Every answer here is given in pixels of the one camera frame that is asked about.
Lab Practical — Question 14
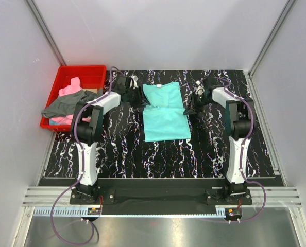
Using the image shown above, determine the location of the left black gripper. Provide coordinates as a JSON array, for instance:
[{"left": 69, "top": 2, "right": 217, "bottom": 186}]
[{"left": 126, "top": 86, "right": 150, "bottom": 109}]

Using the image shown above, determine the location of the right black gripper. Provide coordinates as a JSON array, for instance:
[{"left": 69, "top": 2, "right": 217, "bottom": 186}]
[{"left": 183, "top": 92, "right": 213, "bottom": 116}]

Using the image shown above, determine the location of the teal t shirt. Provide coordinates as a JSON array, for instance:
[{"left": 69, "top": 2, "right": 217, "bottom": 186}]
[{"left": 143, "top": 82, "right": 191, "bottom": 142}]

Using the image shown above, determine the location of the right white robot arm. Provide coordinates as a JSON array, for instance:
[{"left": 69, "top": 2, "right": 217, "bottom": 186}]
[{"left": 183, "top": 86, "right": 256, "bottom": 204}]

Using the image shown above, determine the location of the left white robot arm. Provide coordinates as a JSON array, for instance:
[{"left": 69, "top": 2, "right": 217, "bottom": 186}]
[{"left": 71, "top": 86, "right": 150, "bottom": 204}]

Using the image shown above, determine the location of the red plastic bin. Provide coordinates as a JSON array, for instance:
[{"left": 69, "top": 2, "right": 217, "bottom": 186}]
[{"left": 40, "top": 65, "right": 107, "bottom": 132}]

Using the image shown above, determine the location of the pink t shirt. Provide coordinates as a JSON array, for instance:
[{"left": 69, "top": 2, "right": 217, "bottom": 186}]
[{"left": 49, "top": 77, "right": 82, "bottom": 126}]

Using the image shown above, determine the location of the grey t shirt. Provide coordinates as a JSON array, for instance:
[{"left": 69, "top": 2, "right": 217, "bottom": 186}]
[{"left": 41, "top": 89, "right": 103, "bottom": 119}]

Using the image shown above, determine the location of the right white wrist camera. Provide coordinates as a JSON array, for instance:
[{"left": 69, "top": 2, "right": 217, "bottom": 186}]
[{"left": 195, "top": 77, "right": 219, "bottom": 96}]

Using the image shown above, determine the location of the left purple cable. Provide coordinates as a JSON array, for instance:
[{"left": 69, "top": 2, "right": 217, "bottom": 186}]
[{"left": 49, "top": 66, "right": 123, "bottom": 245}]

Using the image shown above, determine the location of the right aluminium corner post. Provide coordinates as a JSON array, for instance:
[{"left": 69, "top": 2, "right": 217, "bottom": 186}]
[{"left": 248, "top": 0, "right": 297, "bottom": 78}]

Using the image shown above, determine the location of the aluminium corner post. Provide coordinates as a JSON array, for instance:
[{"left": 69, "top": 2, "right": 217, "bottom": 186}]
[
  {"left": 248, "top": 0, "right": 297, "bottom": 78},
  {"left": 24, "top": 0, "right": 66, "bottom": 66}
]

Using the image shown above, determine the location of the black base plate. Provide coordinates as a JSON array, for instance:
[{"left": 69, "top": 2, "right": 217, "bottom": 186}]
[{"left": 38, "top": 177, "right": 284, "bottom": 216}]

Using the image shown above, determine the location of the left aluminium corner post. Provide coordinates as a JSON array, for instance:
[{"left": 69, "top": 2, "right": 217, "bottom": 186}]
[{"left": 24, "top": 0, "right": 66, "bottom": 66}]

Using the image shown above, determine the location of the white slotted cable duct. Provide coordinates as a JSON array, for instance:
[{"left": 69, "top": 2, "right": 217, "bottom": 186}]
[{"left": 33, "top": 207, "right": 243, "bottom": 218}]

